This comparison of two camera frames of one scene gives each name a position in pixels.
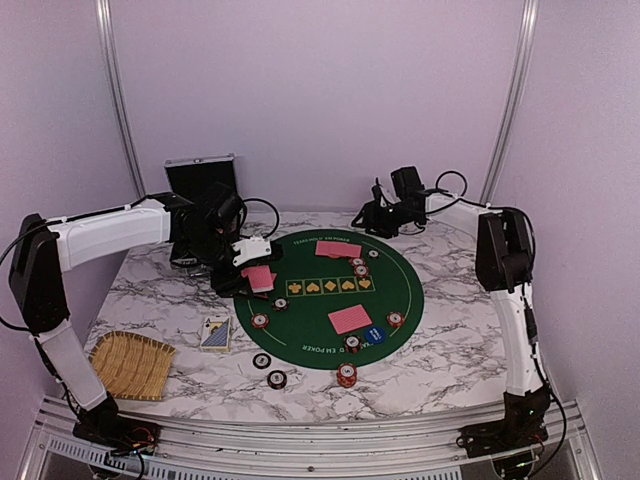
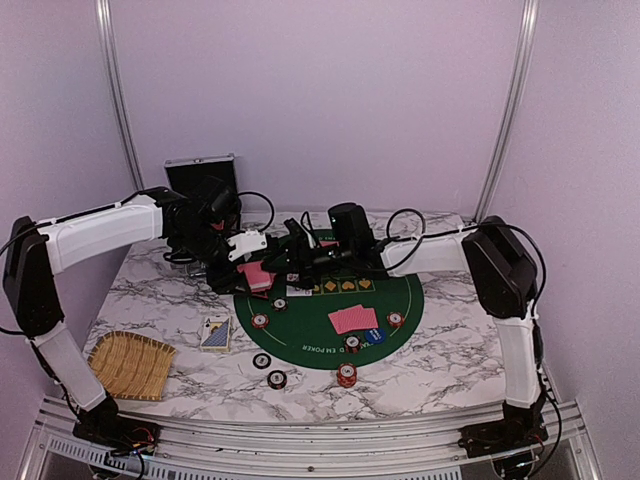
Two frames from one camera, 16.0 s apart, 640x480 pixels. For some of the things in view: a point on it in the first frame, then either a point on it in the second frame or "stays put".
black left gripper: x=228 y=285 stays put
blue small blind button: x=375 y=335 stays put
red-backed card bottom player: x=350 y=319 stays put
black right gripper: x=372 y=221 → x=307 y=273
